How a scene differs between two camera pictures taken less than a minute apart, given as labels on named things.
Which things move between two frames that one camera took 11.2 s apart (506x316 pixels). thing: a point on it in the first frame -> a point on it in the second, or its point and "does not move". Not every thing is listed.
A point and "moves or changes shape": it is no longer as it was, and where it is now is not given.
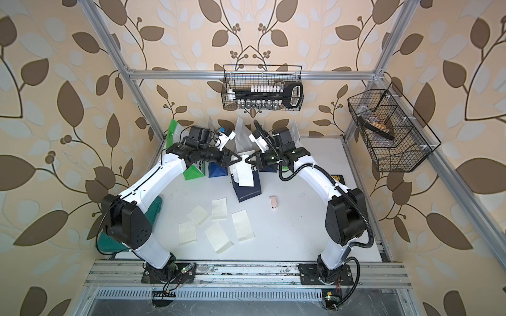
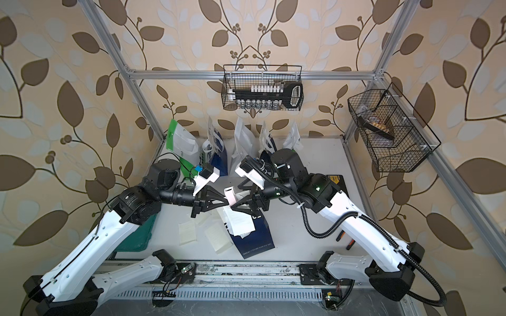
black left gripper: [232, 153] -> [210, 195]
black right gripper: [254, 162] -> [257, 192]
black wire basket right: [393, 141] does not move
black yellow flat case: [338, 178] does not move
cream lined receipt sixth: [187, 232] does not move
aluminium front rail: [367, 274] does not move
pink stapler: [273, 201] -> [230, 194]
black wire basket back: [263, 87] does not move
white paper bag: [243, 139] does not move
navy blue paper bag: [245, 193] moves or changes shape
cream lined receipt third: [218, 238] does not move
